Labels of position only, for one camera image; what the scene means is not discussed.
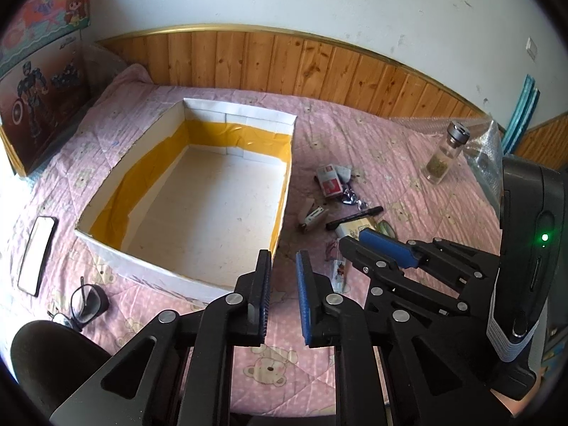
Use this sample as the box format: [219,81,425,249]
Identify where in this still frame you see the pink bear print blanket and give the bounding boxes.
[0,64,511,413]

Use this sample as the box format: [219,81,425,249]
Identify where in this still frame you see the beige tissue packet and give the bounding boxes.
[336,219,382,242]

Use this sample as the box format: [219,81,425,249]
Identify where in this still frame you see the dark rounded object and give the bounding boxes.
[11,319,114,413]

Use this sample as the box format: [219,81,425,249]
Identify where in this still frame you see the clear bubble wrap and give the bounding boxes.
[461,115,507,209]

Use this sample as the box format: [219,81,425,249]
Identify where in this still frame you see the silver purple figure keychain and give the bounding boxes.
[342,184,371,209]

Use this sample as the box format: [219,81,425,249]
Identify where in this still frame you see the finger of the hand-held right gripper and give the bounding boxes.
[338,235,494,320]
[359,228,502,285]

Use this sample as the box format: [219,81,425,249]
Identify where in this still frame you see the glass bottle with metal cap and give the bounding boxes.
[426,121,471,185]

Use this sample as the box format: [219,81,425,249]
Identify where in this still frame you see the pink cartoon toy box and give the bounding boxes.
[0,0,92,78]

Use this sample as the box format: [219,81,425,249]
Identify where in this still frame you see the red and white staple box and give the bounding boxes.
[316,165,344,197]

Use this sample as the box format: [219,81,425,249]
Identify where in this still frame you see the black eyeglasses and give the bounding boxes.
[49,276,109,331]

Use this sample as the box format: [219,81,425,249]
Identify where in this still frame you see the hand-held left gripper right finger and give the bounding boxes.
[295,250,515,426]

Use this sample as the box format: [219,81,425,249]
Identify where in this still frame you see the white smartphone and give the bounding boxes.
[18,216,58,296]

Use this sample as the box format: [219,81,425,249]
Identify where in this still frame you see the white cardboard box yellow tape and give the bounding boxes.
[74,98,298,305]

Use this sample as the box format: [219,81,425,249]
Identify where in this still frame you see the blue foam boards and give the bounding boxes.
[501,73,541,156]

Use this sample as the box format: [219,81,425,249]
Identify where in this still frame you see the small stapler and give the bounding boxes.
[298,200,327,234]

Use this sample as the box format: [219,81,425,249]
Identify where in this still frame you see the black marker pen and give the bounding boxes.
[326,205,384,231]

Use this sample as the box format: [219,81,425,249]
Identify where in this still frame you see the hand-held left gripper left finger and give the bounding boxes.
[49,250,272,426]

